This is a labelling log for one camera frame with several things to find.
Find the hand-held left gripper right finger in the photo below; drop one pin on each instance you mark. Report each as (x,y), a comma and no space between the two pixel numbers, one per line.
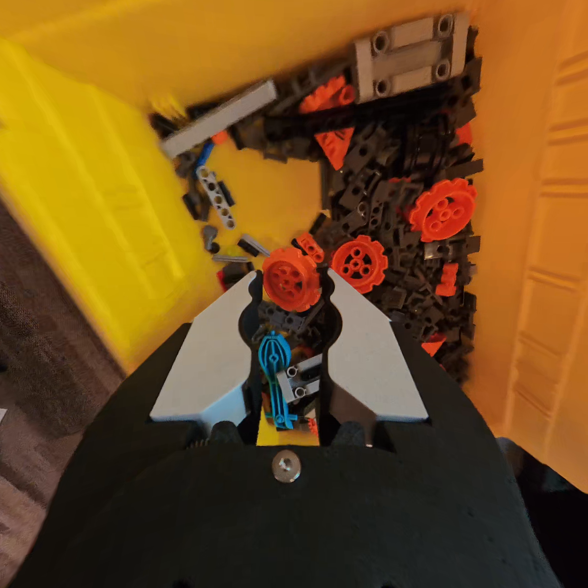
(372,363)

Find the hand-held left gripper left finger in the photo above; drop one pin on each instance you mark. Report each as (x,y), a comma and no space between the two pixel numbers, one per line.
(206,363)

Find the orange gear wheel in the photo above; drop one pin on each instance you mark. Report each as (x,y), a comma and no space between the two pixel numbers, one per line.
(290,280)
(359,265)
(443,211)

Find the pile of dark building bricks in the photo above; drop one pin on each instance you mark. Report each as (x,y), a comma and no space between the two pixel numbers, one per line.
(390,151)

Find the yellow plastic bin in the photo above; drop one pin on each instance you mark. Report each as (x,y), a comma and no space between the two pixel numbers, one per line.
(92,138)

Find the blue curved brick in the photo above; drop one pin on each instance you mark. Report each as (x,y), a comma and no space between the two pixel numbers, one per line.
(274,358)

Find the small grey connector block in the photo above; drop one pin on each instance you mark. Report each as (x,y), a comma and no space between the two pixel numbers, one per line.
(298,379)

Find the short grey holed beam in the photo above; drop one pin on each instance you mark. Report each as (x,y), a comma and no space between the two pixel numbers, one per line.
(216,197)

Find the orange triangular brick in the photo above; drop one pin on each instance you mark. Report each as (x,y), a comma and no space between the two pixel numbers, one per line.
(337,144)

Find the long plain grey bar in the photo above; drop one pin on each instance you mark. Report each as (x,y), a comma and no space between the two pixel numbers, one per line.
(220,117)

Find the grey frame block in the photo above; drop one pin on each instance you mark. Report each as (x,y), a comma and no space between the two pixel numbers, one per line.
(409,32)

